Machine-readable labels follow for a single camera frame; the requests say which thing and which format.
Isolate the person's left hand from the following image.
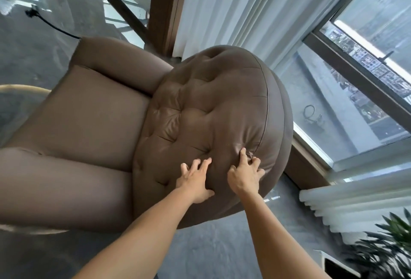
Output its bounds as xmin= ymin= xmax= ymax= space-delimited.
xmin=175 ymin=158 xmax=215 ymax=204

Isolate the person's right hand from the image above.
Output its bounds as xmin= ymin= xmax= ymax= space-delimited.
xmin=227 ymin=147 xmax=266 ymax=198

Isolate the brown tufted leather armchair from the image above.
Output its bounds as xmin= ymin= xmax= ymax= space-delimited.
xmin=0 ymin=36 xmax=294 ymax=234

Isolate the person's right forearm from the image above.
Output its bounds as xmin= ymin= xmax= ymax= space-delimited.
xmin=238 ymin=191 xmax=323 ymax=279

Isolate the person's left forearm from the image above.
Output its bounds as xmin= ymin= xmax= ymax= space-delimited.
xmin=73 ymin=188 xmax=200 ymax=279

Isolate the white sheer curtain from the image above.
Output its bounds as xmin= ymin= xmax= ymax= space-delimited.
xmin=299 ymin=166 xmax=411 ymax=245
xmin=172 ymin=0 xmax=370 ymax=71

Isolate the white rectangular planter box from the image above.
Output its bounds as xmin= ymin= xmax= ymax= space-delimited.
xmin=313 ymin=249 xmax=362 ymax=279

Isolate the green potted plant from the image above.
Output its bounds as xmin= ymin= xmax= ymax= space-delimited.
xmin=344 ymin=208 xmax=411 ymax=279

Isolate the brown wooden pillar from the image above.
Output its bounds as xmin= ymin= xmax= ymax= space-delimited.
xmin=147 ymin=0 xmax=192 ymax=58

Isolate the gold rimmed glass table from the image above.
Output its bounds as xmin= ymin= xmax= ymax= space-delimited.
xmin=0 ymin=84 xmax=69 ymax=236

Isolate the coiled grey cable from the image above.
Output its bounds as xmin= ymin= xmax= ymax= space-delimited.
xmin=303 ymin=104 xmax=325 ymax=126

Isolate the dark window frame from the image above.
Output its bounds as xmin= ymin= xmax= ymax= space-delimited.
xmin=302 ymin=0 xmax=411 ymax=125

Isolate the dark slanted frame bar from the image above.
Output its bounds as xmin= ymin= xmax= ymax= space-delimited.
xmin=79 ymin=0 xmax=150 ymax=44

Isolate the black floor cable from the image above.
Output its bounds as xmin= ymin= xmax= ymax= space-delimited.
xmin=25 ymin=5 xmax=81 ymax=40

